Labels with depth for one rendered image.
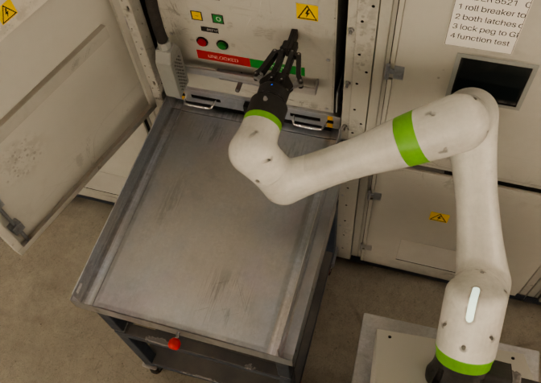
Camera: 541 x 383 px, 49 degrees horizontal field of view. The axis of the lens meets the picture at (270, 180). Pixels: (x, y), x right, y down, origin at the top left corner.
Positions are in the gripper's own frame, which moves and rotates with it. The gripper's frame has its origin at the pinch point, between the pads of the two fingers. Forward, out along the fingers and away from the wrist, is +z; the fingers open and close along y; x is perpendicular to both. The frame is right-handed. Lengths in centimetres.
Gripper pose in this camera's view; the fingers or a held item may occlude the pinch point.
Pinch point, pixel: (291, 42)
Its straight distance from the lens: 156.4
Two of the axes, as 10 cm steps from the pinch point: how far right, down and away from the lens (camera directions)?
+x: -0.7, -5.2, -8.5
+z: 2.7, -8.3, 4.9
